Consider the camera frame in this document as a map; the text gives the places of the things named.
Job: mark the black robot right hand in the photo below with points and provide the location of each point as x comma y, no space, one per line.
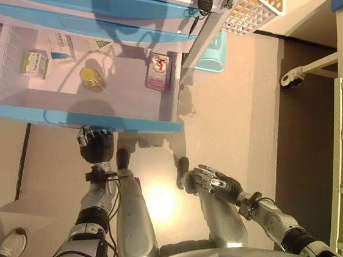
220,184

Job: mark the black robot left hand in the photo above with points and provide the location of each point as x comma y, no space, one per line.
97,148

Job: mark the blue front cart drawer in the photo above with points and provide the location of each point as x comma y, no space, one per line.
124,87

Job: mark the yellow lid medicine bottle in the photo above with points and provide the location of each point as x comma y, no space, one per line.
91,77

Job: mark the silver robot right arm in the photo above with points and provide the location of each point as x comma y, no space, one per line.
276,221

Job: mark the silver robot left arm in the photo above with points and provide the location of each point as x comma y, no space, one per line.
81,236

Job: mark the pink purple medicine box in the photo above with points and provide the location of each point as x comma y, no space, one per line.
157,71

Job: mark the flat green striped medicine box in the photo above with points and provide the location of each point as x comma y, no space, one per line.
101,44

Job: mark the green white medicine box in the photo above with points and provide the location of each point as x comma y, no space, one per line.
34,64

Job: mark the white blue medicine box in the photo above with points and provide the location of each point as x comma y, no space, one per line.
60,48

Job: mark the silver robot right leg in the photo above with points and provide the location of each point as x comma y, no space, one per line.
224,221

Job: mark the light blue plastic bin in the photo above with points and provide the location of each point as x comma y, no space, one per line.
210,63

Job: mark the bed caster wheel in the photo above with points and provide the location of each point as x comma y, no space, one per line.
290,79

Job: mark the person white shoe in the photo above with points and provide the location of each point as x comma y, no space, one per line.
12,246

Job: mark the white lattice side basket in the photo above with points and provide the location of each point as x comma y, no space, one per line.
245,16

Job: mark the black key in lock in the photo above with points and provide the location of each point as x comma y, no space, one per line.
205,0

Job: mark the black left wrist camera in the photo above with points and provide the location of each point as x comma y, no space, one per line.
99,176

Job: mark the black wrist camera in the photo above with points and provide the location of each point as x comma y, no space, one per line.
248,204
99,176

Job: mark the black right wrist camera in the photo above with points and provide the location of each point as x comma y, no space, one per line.
248,204

